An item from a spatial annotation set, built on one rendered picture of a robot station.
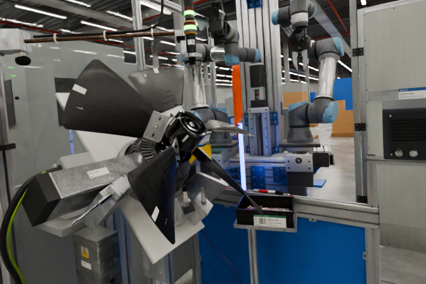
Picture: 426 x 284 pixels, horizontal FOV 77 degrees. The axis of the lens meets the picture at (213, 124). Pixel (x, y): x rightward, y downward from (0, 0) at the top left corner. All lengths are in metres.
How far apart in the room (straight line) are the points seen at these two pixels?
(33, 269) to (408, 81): 2.63
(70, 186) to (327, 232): 0.99
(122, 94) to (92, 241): 0.53
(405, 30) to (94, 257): 2.49
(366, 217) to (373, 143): 1.45
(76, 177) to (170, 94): 0.45
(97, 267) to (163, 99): 0.62
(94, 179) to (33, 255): 0.77
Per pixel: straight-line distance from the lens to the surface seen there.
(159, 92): 1.04
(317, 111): 1.57
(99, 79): 0.84
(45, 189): 0.73
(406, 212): 2.75
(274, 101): 1.81
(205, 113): 1.64
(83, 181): 0.77
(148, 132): 0.87
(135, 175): 0.62
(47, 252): 1.53
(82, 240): 1.15
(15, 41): 1.16
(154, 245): 0.91
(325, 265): 1.36
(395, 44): 2.62
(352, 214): 1.23
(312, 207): 1.25
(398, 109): 1.09
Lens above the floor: 1.27
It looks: 4 degrees down
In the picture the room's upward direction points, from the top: 4 degrees counter-clockwise
